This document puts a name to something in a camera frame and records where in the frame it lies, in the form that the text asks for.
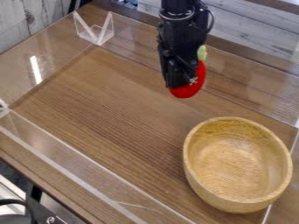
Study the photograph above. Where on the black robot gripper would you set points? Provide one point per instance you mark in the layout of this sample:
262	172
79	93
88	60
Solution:
182	35

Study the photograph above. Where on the red plush strawberry toy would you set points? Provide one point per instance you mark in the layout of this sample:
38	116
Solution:
191	89

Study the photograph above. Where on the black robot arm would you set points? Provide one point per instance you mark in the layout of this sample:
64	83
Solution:
179	6

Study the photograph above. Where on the oval wooden bowl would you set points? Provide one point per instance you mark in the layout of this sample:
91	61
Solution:
237	164

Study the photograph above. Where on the clear acrylic front wall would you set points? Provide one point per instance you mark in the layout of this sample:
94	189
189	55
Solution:
91	190

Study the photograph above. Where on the black table leg frame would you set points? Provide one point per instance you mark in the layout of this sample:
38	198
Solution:
43	215

